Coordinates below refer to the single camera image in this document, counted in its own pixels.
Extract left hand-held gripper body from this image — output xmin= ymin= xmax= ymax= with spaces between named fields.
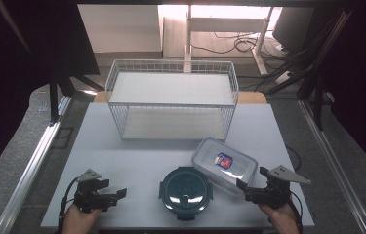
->
xmin=72 ymin=168 xmax=120 ymax=215

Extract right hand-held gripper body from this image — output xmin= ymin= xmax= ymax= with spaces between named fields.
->
xmin=244 ymin=165 xmax=312 ymax=210

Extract clear rectangular container with label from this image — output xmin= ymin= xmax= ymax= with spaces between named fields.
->
xmin=191 ymin=137 xmax=259 ymax=196

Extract round container with teal lid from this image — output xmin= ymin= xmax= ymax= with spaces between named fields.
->
xmin=158 ymin=166 xmax=214 ymax=222

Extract person's left hand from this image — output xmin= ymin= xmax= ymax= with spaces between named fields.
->
xmin=61 ymin=204 xmax=102 ymax=234

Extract person's right hand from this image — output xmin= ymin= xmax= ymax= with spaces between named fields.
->
xmin=257 ymin=202 xmax=300 ymax=234

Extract wooden board under table top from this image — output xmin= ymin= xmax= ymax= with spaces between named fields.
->
xmin=92 ymin=90 xmax=268 ymax=105

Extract black metal stand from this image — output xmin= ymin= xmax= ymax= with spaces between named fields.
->
xmin=48 ymin=68 xmax=106 ymax=127
xmin=262 ymin=9 xmax=358 ymax=132

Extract white power strip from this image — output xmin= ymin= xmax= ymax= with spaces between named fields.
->
xmin=273 ymin=70 xmax=293 ymax=85

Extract dark curtain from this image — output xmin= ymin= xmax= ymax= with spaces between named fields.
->
xmin=313 ymin=0 xmax=366 ymax=183
xmin=0 ymin=0 xmax=101 ymax=189

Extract white cabinet panel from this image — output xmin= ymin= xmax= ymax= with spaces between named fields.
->
xmin=77 ymin=4 xmax=164 ymax=55

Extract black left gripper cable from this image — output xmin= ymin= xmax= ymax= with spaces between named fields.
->
xmin=58 ymin=176 xmax=80 ymax=232

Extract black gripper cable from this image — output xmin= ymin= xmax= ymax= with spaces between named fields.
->
xmin=58 ymin=176 xmax=80 ymax=232
xmin=287 ymin=190 xmax=305 ymax=234

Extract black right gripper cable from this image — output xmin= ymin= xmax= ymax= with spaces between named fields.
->
xmin=287 ymin=190 xmax=305 ymax=234

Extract black cable on table edge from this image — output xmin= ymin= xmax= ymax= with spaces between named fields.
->
xmin=284 ymin=145 xmax=302 ymax=173

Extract aluminium rail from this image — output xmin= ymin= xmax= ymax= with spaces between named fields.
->
xmin=298 ymin=98 xmax=366 ymax=234
xmin=0 ymin=95 xmax=75 ymax=234

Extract black floor cables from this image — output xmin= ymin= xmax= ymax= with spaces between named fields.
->
xmin=190 ymin=31 xmax=282 ymax=57

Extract white desk frame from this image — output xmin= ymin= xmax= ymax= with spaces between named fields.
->
xmin=183 ymin=4 xmax=276 ymax=76

